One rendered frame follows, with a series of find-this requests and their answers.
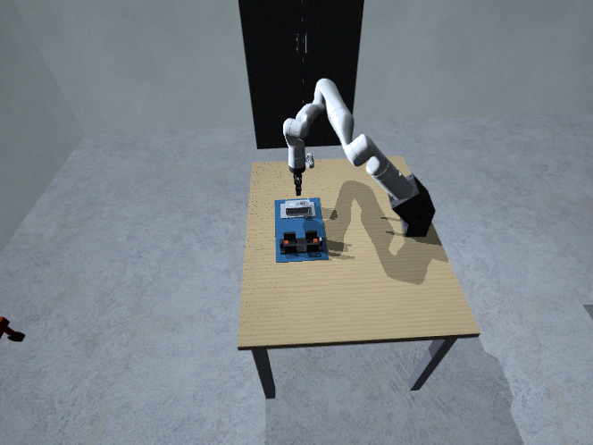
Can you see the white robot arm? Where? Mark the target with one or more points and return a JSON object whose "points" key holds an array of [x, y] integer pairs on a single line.
{"points": [[342, 121]]}

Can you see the blue flat plate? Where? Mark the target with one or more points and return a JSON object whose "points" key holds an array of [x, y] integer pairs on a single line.
{"points": [[302, 235]]}

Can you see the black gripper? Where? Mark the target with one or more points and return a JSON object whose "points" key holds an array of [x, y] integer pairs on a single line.
{"points": [[297, 178]]}

